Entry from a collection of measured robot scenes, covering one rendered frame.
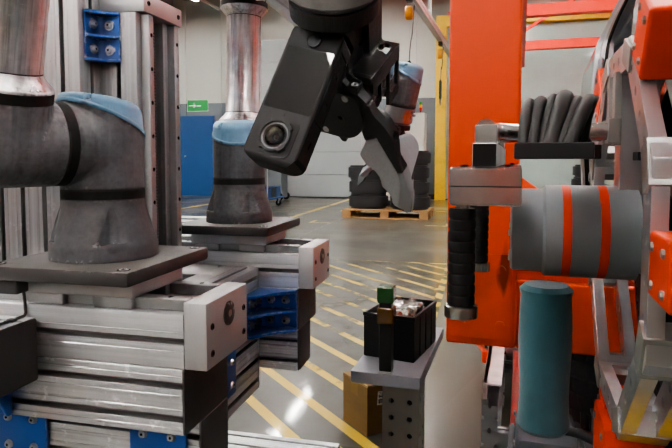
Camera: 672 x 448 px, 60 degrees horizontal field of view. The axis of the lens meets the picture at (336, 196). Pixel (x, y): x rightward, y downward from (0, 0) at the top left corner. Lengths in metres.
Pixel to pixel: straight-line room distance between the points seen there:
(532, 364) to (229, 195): 0.70
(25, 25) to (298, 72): 0.43
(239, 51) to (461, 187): 0.84
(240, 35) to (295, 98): 1.04
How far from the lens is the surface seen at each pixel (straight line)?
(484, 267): 1.13
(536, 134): 0.75
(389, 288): 1.39
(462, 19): 1.43
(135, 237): 0.87
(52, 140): 0.82
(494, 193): 0.76
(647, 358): 0.73
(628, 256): 0.91
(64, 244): 0.87
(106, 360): 0.88
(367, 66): 0.50
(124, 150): 0.87
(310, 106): 0.44
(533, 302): 1.07
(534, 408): 1.12
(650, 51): 0.77
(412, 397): 1.67
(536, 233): 0.90
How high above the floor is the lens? 0.96
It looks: 4 degrees down
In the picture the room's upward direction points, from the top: straight up
